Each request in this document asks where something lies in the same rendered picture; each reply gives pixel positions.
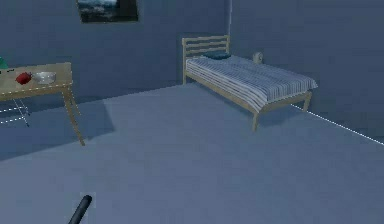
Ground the dark teal pillow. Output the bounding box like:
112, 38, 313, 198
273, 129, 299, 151
203, 50, 232, 61

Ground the wooden bed with striped blanket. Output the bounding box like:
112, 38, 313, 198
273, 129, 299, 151
181, 34, 319, 133

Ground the white bowl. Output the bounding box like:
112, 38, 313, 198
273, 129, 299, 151
33, 71, 57, 85

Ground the light wooden table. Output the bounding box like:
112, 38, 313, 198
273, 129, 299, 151
0, 61, 86, 147

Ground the red round object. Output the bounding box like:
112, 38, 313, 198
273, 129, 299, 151
15, 71, 33, 86

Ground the dark framed wall picture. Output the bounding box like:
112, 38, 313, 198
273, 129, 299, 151
76, 0, 140, 24

